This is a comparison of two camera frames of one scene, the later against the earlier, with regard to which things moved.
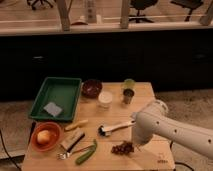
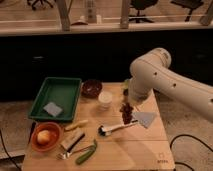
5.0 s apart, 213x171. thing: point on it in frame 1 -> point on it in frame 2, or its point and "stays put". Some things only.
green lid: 129,83 stays put
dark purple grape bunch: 123,149 -> 126,113
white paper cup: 105,100 stays put
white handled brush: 106,132 stays put
